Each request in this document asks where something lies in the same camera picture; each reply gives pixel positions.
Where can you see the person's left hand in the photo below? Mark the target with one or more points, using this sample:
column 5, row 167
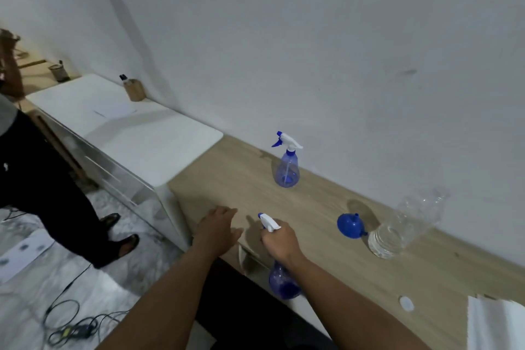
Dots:
column 215, row 230

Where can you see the person's right hand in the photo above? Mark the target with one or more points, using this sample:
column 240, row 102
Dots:
column 285, row 245

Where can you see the person's right fingers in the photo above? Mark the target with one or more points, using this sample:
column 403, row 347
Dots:
column 268, row 242

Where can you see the person's left thumb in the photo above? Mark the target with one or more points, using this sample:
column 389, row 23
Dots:
column 236, row 234

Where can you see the blue spray bottle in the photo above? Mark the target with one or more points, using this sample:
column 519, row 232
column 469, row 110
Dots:
column 284, row 285
column 287, row 169

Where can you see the person's right forearm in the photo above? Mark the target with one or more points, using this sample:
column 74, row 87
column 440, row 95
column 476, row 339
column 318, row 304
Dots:
column 348, row 312

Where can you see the person's left forearm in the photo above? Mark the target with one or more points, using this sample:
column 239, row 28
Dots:
column 164, row 304

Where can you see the person's black trousers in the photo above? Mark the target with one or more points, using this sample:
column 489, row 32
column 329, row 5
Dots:
column 250, row 312

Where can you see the blue plastic funnel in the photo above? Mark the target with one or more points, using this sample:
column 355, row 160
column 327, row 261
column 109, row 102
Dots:
column 350, row 226

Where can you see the clear plastic water bottle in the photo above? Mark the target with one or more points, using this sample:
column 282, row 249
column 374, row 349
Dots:
column 404, row 224

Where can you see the white cabinet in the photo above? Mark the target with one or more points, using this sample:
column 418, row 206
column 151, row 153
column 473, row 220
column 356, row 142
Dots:
column 135, row 136

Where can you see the white bottle cap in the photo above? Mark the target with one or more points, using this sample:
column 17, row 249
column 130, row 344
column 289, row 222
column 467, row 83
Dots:
column 406, row 303

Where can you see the wooden pen holder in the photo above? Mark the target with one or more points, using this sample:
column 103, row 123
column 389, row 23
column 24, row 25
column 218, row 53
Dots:
column 135, row 90

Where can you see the white board with dots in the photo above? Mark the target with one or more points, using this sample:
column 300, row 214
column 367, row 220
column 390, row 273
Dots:
column 24, row 254

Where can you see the dark cup with pen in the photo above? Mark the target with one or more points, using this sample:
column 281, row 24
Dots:
column 59, row 73

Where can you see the white paper towel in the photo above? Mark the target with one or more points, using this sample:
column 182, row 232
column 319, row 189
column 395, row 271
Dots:
column 494, row 327

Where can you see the wooden chair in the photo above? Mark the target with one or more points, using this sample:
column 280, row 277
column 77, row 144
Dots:
column 9, row 64

